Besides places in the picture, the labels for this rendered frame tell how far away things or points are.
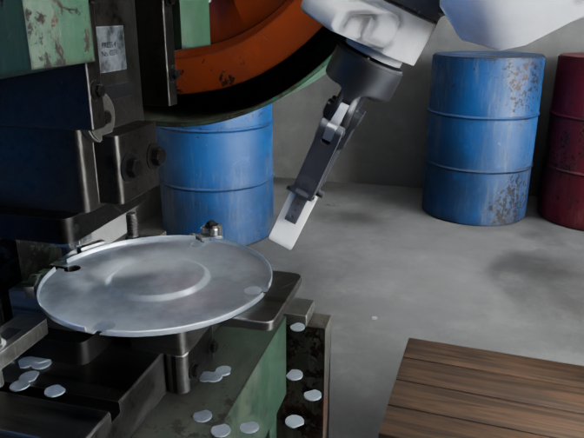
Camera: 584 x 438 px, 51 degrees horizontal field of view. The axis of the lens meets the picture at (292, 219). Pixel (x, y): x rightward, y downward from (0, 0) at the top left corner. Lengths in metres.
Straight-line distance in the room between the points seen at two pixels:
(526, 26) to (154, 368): 0.55
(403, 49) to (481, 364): 0.99
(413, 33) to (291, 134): 3.57
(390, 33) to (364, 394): 1.47
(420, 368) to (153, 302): 0.82
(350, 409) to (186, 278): 1.17
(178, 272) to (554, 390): 0.91
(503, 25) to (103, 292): 0.53
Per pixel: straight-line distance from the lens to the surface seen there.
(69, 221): 0.72
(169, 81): 0.81
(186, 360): 0.79
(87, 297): 0.78
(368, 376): 2.03
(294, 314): 1.00
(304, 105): 4.11
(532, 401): 1.39
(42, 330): 0.80
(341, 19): 0.58
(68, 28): 0.62
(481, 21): 0.52
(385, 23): 0.60
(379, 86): 0.63
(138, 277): 0.80
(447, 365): 1.46
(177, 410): 0.79
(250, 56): 1.03
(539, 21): 0.52
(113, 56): 0.76
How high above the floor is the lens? 1.11
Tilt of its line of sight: 19 degrees down
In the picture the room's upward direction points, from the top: straight up
